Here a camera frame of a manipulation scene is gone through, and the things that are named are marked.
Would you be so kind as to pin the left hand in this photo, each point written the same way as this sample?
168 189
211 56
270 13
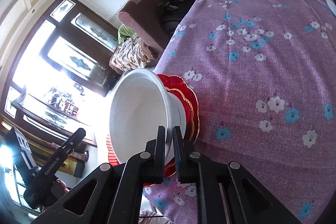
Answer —
64 188

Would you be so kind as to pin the large white bowl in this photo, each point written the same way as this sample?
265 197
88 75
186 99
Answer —
170 109

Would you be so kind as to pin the red plate with sticker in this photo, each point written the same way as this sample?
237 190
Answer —
189 112

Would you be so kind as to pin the purple floral tablecloth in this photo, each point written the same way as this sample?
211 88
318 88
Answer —
263 72

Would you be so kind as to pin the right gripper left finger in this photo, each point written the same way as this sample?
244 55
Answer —
111 194

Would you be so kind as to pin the green cloth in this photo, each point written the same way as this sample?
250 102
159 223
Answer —
125 32

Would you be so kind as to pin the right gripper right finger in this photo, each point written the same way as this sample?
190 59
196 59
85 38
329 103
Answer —
226 193

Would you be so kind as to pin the wooden glass door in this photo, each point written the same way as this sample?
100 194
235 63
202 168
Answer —
61 73

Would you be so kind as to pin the large red pleated plate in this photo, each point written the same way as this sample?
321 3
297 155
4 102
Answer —
189 98

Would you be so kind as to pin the leaf patterned blanket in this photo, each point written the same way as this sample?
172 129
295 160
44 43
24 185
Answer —
133 53

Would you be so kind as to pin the maroon armchair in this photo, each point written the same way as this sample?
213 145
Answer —
142 16

